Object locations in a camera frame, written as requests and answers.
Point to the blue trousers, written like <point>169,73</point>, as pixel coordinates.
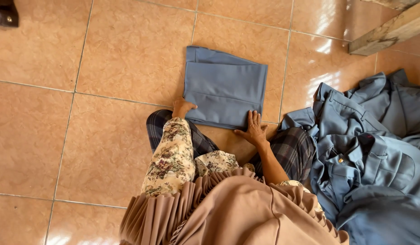
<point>225,89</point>

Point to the wooden plank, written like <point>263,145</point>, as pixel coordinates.
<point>390,30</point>

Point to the person's plaid sarong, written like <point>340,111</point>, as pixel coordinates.
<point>288,149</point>

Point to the dark bag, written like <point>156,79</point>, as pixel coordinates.
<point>4,13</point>

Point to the heap of blue uniform clothes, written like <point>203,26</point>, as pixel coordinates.
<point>368,153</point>

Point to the person's left hand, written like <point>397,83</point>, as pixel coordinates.
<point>180,107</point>

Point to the person's right hand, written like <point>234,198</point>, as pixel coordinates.
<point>254,131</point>

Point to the person's tan pleated headscarf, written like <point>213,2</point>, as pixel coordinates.
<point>230,211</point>

